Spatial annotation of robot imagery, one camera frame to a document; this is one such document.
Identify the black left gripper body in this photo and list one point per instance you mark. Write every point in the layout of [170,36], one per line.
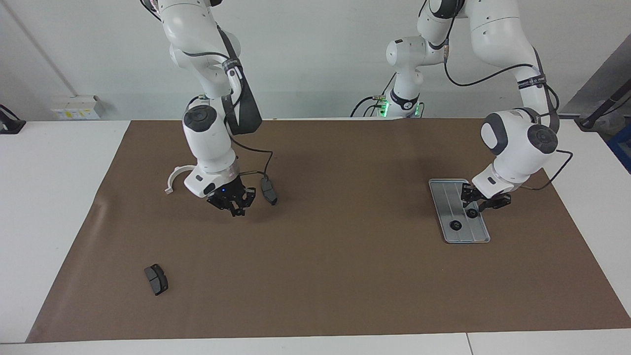
[479,196]

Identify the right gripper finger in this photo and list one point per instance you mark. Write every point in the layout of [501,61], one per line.
[248,196]
[219,202]

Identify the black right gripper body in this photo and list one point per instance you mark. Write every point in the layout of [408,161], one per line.
[229,190]

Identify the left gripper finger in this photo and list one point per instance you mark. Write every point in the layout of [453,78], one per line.
[467,192]
[498,202]

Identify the small black bearing gear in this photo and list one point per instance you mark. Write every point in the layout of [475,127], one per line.
[238,212]

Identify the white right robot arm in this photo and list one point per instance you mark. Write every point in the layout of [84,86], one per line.
[207,143]

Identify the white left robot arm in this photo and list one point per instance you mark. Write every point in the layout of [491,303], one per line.
[512,148]

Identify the silver ribbed metal tray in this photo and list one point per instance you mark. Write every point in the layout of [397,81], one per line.
[446,207]

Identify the long dark brake pad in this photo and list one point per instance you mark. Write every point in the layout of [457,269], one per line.
[269,193]

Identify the white semicircular plastic clamp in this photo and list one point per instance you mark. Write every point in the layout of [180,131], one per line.
[170,180]

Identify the short dark brake pad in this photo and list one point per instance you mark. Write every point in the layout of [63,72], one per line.
[157,279]

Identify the brown table mat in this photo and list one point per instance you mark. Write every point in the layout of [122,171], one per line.
[345,276]

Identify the blue crate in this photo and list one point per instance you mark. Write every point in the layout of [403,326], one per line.
[622,148]

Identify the black stand pole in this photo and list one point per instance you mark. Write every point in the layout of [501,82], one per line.
[604,106]

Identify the black clamp base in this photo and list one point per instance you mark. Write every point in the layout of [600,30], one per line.
[10,123]

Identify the white wall socket box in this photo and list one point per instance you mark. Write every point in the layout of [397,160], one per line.
[76,107]

